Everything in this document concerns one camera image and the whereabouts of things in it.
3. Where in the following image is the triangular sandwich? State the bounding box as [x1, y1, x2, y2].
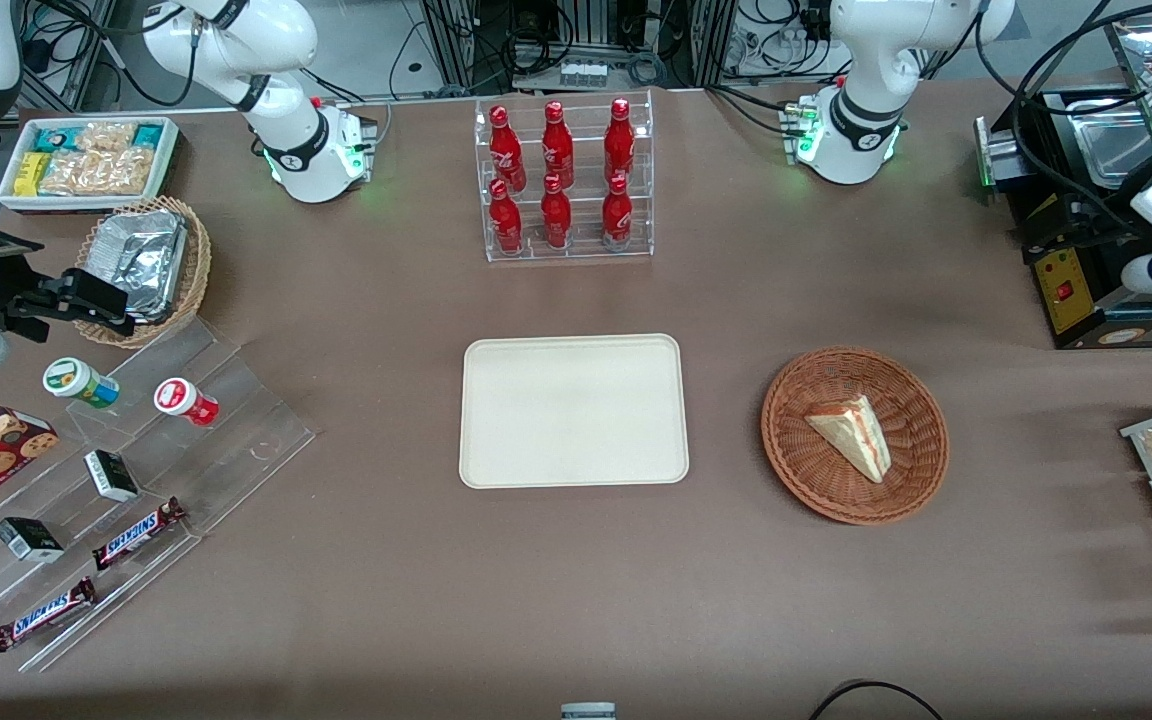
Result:
[803, 393, 893, 485]

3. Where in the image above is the oval light wicker basket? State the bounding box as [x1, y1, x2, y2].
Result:
[73, 195, 213, 350]

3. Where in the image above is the round brown wicker basket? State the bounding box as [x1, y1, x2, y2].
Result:
[761, 346, 950, 526]

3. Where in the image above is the beige rectangular tray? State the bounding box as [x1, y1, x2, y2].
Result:
[458, 333, 690, 490]

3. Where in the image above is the aluminium foil container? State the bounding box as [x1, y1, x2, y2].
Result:
[85, 209, 188, 324]

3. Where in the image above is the green lid cup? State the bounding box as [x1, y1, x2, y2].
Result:
[42, 356, 121, 410]

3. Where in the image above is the white snack bin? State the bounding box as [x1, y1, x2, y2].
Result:
[0, 115, 182, 214]

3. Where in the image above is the black hot food display case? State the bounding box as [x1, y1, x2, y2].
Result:
[974, 15, 1152, 351]

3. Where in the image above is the yellow snack pack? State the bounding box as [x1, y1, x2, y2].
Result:
[14, 151, 53, 197]

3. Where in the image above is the large clear cracker bag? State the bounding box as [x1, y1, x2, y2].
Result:
[39, 148, 155, 197]

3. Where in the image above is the red lid cup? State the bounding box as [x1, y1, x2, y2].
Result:
[153, 376, 221, 429]

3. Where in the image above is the steel food pan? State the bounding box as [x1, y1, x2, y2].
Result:
[1064, 98, 1152, 193]

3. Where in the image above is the small clear cracker bag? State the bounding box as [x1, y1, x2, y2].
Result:
[76, 121, 137, 154]

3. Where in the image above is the small black box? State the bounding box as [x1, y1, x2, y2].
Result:
[0, 516, 66, 564]
[83, 449, 141, 504]

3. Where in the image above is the clear acrylic stepped display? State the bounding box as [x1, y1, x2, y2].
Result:
[0, 316, 318, 674]

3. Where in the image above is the Snickers bar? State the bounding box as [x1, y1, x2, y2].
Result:
[0, 576, 98, 654]
[91, 496, 188, 572]

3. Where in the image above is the red soda bottle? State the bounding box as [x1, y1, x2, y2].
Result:
[601, 174, 635, 250]
[488, 179, 525, 255]
[603, 97, 637, 183]
[488, 105, 526, 189]
[539, 174, 574, 250]
[540, 100, 576, 187]

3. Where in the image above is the clear acrylic bottle rack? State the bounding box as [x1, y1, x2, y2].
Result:
[473, 89, 656, 264]

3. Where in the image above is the black table cable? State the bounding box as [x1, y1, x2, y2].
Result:
[807, 679, 946, 720]

